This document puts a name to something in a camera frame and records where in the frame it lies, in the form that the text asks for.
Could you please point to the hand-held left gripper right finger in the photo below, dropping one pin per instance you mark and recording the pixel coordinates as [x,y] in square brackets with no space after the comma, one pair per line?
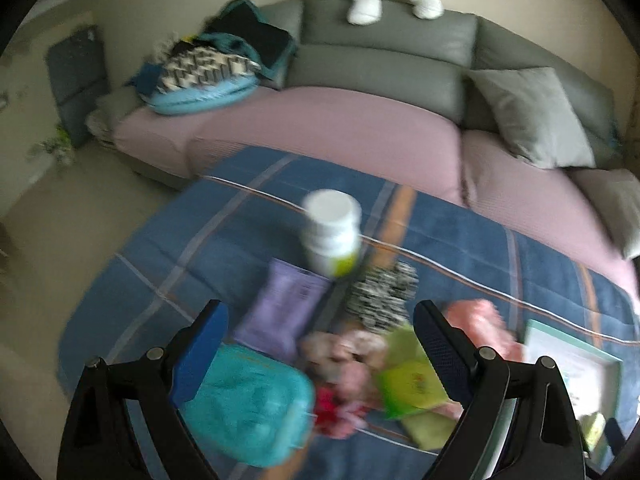
[440,350]

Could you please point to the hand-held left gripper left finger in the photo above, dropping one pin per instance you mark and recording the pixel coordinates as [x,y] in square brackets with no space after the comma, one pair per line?
[200,355]

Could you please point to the green cloth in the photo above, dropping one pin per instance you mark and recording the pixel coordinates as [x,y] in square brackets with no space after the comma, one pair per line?
[410,380]

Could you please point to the pink fluffy soft item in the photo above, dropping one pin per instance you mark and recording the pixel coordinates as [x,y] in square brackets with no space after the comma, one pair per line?
[480,320]

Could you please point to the leopard print scrunchie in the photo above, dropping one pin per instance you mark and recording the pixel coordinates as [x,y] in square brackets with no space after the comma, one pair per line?
[380,295]

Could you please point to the purple soft packet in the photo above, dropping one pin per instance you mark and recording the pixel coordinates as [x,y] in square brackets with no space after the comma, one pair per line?
[280,310]

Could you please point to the white tray with green rim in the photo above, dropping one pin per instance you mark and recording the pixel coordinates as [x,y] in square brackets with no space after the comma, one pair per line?
[575,360]

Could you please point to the teal wipes packet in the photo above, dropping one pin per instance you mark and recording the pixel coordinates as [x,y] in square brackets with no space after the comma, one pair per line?
[245,405]

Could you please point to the beige pink plush toy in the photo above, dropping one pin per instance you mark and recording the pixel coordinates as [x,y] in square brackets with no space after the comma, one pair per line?
[345,360]

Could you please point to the blue plaid blanket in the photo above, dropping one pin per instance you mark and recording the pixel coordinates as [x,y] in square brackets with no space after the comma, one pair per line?
[450,240]

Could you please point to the white plastic bottle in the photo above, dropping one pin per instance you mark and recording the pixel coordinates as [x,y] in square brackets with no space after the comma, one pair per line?
[330,230]

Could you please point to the pink sofa seat cover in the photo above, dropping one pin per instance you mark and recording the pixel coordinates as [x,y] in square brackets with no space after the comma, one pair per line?
[325,125]
[530,200]

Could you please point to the grey pillow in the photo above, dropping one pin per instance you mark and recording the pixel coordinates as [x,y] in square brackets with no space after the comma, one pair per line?
[535,115]
[615,205]

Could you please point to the small flower bunch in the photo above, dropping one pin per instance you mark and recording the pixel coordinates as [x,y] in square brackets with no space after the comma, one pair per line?
[55,145]

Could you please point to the zigzag patterned blue cushion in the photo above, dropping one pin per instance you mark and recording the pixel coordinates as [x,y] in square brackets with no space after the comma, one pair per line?
[200,72]

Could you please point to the dark blue box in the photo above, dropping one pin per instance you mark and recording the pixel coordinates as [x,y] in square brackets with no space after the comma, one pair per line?
[77,80]

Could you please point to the grey sofa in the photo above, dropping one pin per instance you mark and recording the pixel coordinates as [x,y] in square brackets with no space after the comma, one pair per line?
[380,40]

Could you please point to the teal and black clothes pile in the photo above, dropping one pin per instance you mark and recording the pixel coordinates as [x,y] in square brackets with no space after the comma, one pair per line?
[250,30]

